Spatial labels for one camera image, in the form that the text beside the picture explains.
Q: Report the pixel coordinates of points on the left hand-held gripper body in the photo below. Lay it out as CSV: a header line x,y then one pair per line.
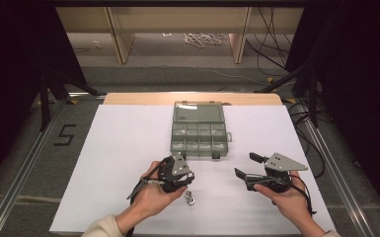
x,y
179,166

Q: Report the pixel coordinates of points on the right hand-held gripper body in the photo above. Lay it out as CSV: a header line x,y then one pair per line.
x,y
283,163

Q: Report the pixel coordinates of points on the silver hex nut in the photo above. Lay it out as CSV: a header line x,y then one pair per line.
x,y
190,201
188,194

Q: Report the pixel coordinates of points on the clear plastic organizer box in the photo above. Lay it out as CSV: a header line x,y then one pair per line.
x,y
199,131

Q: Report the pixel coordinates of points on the person's right hand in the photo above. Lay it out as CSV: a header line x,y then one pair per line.
x,y
291,204

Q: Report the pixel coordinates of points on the person's left hand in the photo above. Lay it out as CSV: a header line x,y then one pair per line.
x,y
151,200

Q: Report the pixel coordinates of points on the white table mat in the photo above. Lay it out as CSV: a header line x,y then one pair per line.
x,y
128,131

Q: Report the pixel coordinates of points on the yellow tape piece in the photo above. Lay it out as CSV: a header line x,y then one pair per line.
x,y
291,100
269,79
73,102

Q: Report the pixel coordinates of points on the black metal stand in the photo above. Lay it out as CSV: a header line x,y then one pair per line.
x,y
44,105
313,98

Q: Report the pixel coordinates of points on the dark curtain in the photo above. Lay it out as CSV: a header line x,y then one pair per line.
x,y
368,82
6,82

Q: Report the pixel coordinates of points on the black tape floor number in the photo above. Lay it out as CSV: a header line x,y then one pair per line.
x,y
68,125

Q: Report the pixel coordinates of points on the small white scrap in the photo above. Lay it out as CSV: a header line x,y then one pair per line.
x,y
96,43
167,34

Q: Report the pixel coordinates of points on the aluminium floor rail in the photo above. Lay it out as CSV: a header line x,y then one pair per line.
x,y
342,184
23,171

